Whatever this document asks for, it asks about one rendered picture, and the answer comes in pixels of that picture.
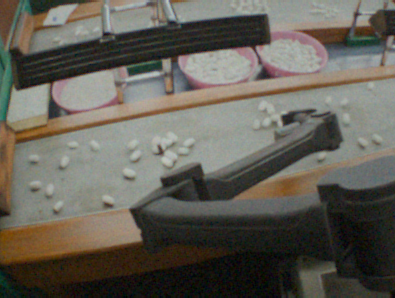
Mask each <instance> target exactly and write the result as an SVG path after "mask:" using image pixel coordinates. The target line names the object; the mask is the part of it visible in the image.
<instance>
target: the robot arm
mask: <svg viewBox="0 0 395 298"><path fill-rule="evenodd" d="M280 121H281V122H282V128H280V129H278V130H274V132H273V135H274V140H275V142H272V143H271V144H269V145H267V146H265V147H263V148H262V149H260V150H258V151H255V152H253V153H252V154H250V155H248V156H246V157H244V158H240V159H239V160H236V161H234V162H232V163H230V164H228V165H226V166H225V167H223V168H221V169H218V170H216V171H213V172H210V173H207V174H205V173H204V170H203V167H202V164H201V162H199V161H197V162H190V163H187V164H186V165H183V166H181V167H179V168H177V169H174V170H172V171H170V172H169V173H166V174H164V175H160V176H159V179H160V182H161V185H162V186H160V187H159V188H157V189H155V190H154V191H152V192H151V193H149V194H148V195H147V196H146V197H144V198H142V199H140V200H139V201H138V202H137V203H135V204H134V205H131V206H130V207H129V211H130V213H132V216H133V219H134V221H135V224H136V227H137V229H139V230H140V231H141V232H140V233H139V235H140V237H141V239H142V242H143V244H144V246H145V250H146V252H147V253H151V254H155V253H157V252H160V251H161V250H162V249H163V248H167V247H168V246H170V245H186V246H194V247H203V248H213V249H230V250H239V251H245V250H247V251H256V252H262V251H263V252H272V253H274V252H280V253H292V254H299V255H306V256H309V257H310V256H311V257H314V258H317V259H318V260H321V261H324V262H325V261H329V262H333V261H334V262H335V263H334V264H335V270H336V274H337V278H340V279H343V278H345V279H357V280H358V281H359V283H360V285H361V286H363V287H364V288H365V289H367V290H370V291H373V292H374V291H375V292H380V293H381V292H384V293H385V292H395V154H394V155H388V156H384V157H376V158H374V159H371V160H368V161H366V162H364V163H361V164H358V165H354V166H347V167H339V168H334V169H332V170H331V171H329V172H328V173H327V174H325V175H324V176H323V177H322V178H321V179H319V181H318V182H317V183H316V188H317V190H318V192H314V193H310V194H305V195H299V196H288V197H280V198H257V199H243V200H235V201H231V200H232V199H234V198H235V197H236V196H237V195H239V194H241V193H242V192H244V191H246V190H248V189H249V188H251V187H253V186H255V185H258V184H260V183H261V182H263V181H265V180H267V179H269V178H270V177H271V176H273V175H275V174H277V173H278V172H280V171H282V170H284V169H285V168H286V167H288V166H292V165H293V164H295V163H297V162H298V161H299V160H301V159H303V158H304V157H306V156H308V155H309V154H314V153H319V152H323V151H326V152H333V151H336V150H338V149H340V144H341V143H342V142H343V141H344V139H343V134H342V131H341V128H340V124H339V122H338V116H337V113H336V111H330V110H321V111H317V110H316V109H313V108H303V109H297V110H295V111H294V110H293V111H287V113H285V114H281V115H280Z"/></svg>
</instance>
